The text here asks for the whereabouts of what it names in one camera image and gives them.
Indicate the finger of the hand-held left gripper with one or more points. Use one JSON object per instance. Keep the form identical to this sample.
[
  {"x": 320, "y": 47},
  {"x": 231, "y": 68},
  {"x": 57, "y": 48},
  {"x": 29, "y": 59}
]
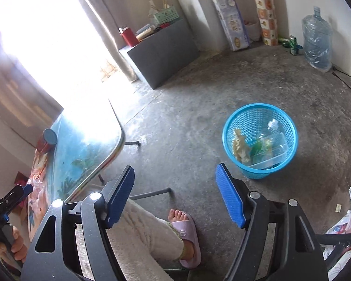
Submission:
[{"x": 13, "y": 196}]

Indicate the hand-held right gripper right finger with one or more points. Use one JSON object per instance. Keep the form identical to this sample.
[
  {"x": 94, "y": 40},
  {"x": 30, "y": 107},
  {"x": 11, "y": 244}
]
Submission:
[{"x": 229, "y": 196}]

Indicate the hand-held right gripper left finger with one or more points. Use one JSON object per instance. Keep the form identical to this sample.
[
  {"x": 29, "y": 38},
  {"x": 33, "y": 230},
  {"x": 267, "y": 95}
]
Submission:
[{"x": 120, "y": 196}]

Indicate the brown paper bag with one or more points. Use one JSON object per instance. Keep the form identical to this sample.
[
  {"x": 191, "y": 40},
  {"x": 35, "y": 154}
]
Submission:
[{"x": 241, "y": 147}]

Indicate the red snack can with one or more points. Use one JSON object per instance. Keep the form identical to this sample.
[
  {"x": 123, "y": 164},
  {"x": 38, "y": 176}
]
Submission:
[{"x": 45, "y": 143}]

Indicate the clear plastic food container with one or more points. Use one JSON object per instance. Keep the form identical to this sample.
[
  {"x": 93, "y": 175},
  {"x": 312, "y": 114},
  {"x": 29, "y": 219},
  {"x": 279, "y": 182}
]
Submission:
[{"x": 276, "y": 152}]

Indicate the clear bottle with green label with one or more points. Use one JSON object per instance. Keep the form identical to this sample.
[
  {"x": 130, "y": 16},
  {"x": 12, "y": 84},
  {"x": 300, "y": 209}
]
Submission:
[{"x": 267, "y": 137}]

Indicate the blue mesh plastic basket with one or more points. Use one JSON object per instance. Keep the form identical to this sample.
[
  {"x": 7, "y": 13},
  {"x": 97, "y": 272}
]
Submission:
[{"x": 237, "y": 117}]

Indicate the person's left hand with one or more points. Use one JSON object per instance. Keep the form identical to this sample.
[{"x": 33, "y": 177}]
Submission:
[{"x": 19, "y": 244}]

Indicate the purple slipper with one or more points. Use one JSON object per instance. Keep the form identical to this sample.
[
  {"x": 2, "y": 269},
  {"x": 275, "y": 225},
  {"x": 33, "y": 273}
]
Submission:
[{"x": 190, "y": 234}]

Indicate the printed folding table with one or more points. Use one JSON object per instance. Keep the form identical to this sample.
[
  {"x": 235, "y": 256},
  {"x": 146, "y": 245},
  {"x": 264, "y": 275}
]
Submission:
[{"x": 84, "y": 140}]

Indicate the beige curtain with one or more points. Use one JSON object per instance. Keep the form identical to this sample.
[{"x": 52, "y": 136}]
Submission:
[
  {"x": 20, "y": 87},
  {"x": 108, "y": 26}
]

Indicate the small paper scrap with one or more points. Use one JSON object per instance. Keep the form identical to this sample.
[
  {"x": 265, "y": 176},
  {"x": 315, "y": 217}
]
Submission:
[{"x": 338, "y": 208}]

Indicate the grey cabinet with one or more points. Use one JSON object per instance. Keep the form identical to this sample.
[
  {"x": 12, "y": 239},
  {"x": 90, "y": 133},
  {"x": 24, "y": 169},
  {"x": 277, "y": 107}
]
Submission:
[{"x": 166, "y": 55}]

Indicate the red thermos flask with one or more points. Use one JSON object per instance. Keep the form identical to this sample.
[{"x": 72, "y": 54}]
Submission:
[{"x": 129, "y": 37}]

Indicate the bright window with railing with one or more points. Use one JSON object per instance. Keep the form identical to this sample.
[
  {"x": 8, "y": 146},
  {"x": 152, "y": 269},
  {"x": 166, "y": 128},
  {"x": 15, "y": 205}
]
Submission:
[{"x": 41, "y": 35}]

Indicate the green glass bottle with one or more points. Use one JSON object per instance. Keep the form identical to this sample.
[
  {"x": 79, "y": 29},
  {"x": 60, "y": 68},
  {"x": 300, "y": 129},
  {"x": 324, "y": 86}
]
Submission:
[{"x": 286, "y": 42}]

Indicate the green drink can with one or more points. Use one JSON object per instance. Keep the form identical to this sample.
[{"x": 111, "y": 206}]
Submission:
[{"x": 293, "y": 45}]

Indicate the small white bin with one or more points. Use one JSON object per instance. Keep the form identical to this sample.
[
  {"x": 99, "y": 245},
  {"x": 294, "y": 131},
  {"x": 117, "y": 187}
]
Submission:
[{"x": 254, "y": 30}]

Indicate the flat white box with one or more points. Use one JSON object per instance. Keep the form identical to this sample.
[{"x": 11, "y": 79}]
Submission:
[{"x": 144, "y": 28}]

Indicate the toilet paper pack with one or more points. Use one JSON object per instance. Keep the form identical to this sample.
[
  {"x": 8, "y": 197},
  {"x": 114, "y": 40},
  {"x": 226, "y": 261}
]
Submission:
[{"x": 232, "y": 23}]

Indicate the small red item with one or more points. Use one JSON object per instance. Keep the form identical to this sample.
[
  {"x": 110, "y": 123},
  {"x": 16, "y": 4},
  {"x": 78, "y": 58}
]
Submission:
[{"x": 164, "y": 25}]

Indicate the empty clear water jug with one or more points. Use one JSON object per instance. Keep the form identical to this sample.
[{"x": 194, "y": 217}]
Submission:
[{"x": 317, "y": 41}]

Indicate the green plastic storage basket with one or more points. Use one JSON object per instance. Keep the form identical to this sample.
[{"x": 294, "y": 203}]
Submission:
[{"x": 164, "y": 16}]

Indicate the rolled patterned mat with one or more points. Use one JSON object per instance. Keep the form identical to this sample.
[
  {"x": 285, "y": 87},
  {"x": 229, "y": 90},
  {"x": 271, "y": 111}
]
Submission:
[{"x": 264, "y": 11}]

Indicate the clear bag on cabinet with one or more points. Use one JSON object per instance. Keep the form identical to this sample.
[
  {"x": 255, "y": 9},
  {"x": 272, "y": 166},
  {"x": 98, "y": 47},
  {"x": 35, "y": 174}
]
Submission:
[{"x": 153, "y": 9}]

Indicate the bundle of wooden chopsticks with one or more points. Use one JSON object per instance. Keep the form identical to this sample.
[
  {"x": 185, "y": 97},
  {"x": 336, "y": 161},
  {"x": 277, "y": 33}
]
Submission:
[{"x": 166, "y": 3}]

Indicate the black chair frame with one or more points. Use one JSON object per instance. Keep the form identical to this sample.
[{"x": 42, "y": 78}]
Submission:
[{"x": 339, "y": 238}]

